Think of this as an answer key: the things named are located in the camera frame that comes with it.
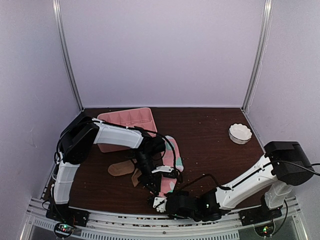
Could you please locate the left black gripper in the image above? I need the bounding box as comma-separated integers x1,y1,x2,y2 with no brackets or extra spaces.
133,148,162,194

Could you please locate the pink patterned sock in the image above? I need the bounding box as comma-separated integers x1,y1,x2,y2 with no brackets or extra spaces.
158,135,184,197

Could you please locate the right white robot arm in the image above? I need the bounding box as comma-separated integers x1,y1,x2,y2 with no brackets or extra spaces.
164,141,318,222

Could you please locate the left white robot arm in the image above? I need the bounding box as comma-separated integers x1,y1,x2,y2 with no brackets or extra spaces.
51,118,165,222

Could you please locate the tan ribbed sock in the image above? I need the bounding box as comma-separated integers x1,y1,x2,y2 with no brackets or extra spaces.
108,159,142,187

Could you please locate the pink divided organizer tray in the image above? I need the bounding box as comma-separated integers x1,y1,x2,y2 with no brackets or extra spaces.
97,107,157,153

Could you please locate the white scalloped bowl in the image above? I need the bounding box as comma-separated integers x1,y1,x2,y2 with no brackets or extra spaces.
228,123,253,145

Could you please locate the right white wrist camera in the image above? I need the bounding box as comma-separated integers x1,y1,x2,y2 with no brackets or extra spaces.
147,196,167,213

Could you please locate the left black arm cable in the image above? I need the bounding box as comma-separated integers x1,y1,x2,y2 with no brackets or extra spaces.
134,126,183,183

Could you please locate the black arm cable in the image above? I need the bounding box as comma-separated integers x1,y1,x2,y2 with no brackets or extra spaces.
174,159,320,198
134,126,183,183

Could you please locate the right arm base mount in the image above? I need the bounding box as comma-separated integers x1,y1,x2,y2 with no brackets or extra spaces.
239,206,282,238

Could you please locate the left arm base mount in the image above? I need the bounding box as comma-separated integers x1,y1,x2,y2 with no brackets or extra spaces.
45,208,90,239

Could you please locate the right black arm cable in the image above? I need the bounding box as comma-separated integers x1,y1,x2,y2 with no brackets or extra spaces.
174,159,320,198

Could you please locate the right aluminium frame post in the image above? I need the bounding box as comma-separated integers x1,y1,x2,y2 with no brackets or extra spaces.
241,0,273,113

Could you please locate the aluminium frame post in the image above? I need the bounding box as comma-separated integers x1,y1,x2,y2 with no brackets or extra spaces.
52,0,84,111
241,0,273,113

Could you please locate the left aluminium frame post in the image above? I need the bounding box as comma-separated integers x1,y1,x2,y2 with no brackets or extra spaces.
52,0,84,111

